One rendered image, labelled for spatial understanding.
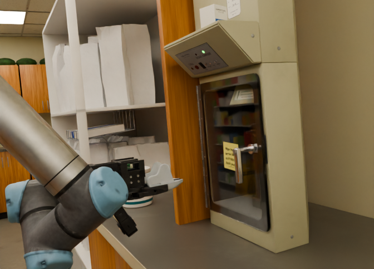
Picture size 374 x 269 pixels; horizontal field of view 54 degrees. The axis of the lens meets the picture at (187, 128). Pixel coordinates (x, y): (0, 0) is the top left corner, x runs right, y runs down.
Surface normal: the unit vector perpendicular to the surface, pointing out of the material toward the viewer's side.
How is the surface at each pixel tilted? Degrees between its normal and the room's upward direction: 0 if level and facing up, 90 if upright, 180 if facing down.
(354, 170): 90
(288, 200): 90
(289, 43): 90
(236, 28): 90
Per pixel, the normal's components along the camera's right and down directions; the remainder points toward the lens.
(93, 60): 0.28, -0.11
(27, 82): 0.44, 0.01
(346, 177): -0.89, 0.10
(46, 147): 0.44, -0.26
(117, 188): 0.73, -0.63
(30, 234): -0.55, -0.40
